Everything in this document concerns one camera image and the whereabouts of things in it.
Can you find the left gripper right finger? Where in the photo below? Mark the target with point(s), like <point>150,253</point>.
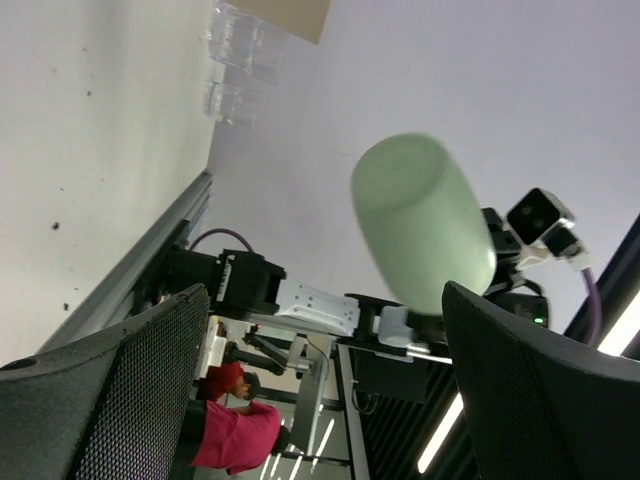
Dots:
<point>539,405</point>

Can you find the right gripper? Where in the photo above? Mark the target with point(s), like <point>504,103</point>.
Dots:
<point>507,276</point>

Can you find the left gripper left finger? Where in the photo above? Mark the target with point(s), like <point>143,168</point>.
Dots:
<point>107,406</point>

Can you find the green cup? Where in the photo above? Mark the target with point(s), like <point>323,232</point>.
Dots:
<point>421,221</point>

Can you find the beige plastic cup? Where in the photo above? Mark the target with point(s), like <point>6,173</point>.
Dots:
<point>304,19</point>

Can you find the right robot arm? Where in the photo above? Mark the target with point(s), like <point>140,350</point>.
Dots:
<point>243,285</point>

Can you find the person in pink shirt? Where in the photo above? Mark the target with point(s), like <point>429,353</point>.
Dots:
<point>233,439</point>

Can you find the person in red shirt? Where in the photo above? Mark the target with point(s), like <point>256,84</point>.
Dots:
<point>230,379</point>

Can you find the clear glass nearest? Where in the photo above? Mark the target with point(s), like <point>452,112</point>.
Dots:
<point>236,106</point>

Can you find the large clear glass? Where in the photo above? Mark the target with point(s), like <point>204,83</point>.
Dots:
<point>246,42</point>

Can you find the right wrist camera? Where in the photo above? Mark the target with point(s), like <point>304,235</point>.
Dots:
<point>543,227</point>

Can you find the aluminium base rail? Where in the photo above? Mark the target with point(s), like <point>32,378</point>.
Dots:
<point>104,302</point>

